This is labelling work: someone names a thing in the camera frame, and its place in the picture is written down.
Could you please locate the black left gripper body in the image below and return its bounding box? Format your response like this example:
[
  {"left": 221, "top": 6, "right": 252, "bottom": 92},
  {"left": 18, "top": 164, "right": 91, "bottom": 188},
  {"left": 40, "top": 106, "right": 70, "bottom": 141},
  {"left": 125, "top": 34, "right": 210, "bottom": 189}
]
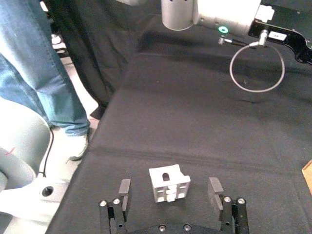
[{"left": 248, "top": 6, "right": 312, "bottom": 65}]

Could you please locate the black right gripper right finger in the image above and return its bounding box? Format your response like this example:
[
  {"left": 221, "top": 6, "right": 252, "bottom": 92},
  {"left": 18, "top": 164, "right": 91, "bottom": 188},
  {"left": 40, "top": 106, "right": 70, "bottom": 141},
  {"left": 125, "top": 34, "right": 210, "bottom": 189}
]
[{"left": 207, "top": 177, "right": 251, "bottom": 234}]

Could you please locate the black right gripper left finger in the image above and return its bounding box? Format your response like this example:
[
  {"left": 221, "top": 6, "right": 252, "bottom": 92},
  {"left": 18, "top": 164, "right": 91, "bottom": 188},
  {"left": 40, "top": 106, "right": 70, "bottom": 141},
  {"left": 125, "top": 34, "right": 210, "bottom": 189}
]
[{"left": 98, "top": 178, "right": 132, "bottom": 234}]

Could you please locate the small white plastic piece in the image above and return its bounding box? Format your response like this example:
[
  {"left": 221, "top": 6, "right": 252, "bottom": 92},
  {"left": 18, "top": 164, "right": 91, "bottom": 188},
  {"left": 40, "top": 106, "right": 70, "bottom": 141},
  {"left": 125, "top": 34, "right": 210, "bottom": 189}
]
[{"left": 148, "top": 164, "right": 191, "bottom": 203}]

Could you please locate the black table cloth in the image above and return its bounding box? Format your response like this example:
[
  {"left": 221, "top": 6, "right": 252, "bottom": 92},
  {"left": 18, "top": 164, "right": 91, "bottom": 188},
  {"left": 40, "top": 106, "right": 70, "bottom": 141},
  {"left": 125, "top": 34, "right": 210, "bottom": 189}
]
[{"left": 46, "top": 0, "right": 312, "bottom": 234}]

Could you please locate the person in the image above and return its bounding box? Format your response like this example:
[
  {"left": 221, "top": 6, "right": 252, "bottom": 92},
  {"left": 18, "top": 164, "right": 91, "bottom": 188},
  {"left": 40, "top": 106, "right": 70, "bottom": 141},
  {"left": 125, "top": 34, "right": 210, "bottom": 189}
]
[{"left": 0, "top": 0, "right": 92, "bottom": 161}]

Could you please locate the thin dark looped cable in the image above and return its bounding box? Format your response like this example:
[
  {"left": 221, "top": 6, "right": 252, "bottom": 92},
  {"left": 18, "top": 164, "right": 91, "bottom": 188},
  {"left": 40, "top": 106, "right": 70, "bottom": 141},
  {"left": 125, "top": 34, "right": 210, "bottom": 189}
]
[{"left": 218, "top": 36, "right": 286, "bottom": 93}]

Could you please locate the black floor cable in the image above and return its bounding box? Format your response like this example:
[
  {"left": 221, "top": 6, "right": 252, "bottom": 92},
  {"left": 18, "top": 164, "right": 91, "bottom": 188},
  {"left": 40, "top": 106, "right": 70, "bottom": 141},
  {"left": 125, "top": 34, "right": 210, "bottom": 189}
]
[{"left": 36, "top": 129, "right": 55, "bottom": 177}]

